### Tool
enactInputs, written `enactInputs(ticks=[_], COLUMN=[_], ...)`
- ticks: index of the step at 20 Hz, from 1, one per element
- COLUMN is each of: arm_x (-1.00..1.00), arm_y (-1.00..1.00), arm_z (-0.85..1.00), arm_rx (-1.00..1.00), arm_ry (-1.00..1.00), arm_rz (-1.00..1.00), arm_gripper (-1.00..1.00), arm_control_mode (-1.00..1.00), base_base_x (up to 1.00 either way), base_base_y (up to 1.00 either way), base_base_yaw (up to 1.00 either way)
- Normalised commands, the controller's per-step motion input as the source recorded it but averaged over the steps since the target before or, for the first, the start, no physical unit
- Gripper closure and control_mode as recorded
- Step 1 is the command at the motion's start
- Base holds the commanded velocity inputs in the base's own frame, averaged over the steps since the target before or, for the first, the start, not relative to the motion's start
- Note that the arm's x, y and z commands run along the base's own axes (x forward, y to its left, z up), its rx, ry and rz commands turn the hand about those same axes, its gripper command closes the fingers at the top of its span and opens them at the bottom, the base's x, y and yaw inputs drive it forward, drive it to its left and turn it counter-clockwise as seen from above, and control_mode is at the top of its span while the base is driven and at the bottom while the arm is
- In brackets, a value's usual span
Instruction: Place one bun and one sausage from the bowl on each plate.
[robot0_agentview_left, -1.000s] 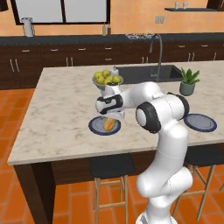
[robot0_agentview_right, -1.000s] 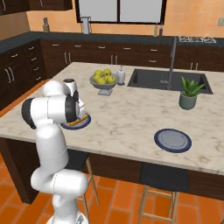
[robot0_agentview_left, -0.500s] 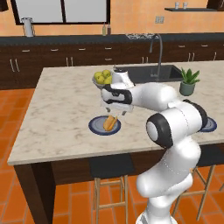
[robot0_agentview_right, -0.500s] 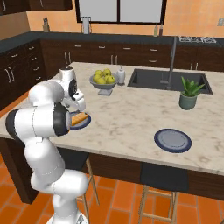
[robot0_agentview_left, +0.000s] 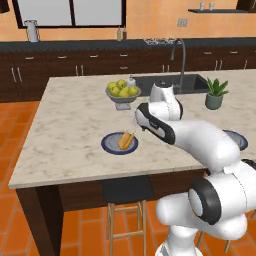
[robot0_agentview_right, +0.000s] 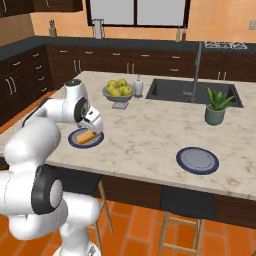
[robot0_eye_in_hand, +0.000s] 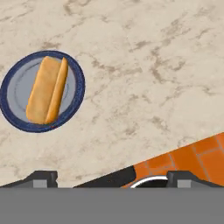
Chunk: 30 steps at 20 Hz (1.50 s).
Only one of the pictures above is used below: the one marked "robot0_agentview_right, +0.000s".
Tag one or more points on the yellow green apple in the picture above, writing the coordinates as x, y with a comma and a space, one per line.
110, 89
126, 90
122, 82
112, 83
116, 92

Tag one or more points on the pale glass bottle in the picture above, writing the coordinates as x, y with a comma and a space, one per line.
178, 35

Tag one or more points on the grey wall socket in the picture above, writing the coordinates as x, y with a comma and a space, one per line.
252, 25

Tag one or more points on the knife block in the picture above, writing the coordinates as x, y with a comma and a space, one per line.
52, 30

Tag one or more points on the hob with grey grates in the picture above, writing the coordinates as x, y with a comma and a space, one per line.
225, 45

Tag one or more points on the dark wood upper cupboards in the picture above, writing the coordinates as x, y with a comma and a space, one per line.
50, 5

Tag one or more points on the black seat wooden stool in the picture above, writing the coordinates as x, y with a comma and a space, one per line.
186, 203
83, 181

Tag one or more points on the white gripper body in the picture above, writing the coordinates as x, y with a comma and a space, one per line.
93, 126

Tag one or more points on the grey sink tap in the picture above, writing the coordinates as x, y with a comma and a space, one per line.
196, 71

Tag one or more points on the orange hot dog bun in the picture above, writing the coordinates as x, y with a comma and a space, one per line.
84, 137

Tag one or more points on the green plant in grey pot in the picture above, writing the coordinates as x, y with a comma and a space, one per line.
215, 111

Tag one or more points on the dark wood lower cupboards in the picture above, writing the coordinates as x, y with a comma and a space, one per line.
150, 63
20, 80

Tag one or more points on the dark sink basin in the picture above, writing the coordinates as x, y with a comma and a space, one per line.
170, 90

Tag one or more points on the grey pedestal fruit bowl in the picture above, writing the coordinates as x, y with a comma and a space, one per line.
119, 98

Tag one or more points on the dark wood island base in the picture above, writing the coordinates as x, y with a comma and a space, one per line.
133, 192

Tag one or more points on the white paper towel roll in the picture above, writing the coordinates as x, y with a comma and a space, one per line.
98, 30

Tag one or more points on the black framed window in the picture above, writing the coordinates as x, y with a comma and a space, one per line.
136, 11

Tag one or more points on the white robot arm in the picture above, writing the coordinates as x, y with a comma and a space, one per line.
30, 186

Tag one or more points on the blue rimmed grey plate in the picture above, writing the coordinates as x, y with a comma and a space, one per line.
197, 160
74, 140

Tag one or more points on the dark wood cupboards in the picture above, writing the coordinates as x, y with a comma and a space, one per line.
50, 5
20, 80
150, 63

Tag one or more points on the dark glass bottle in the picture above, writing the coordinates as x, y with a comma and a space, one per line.
184, 35

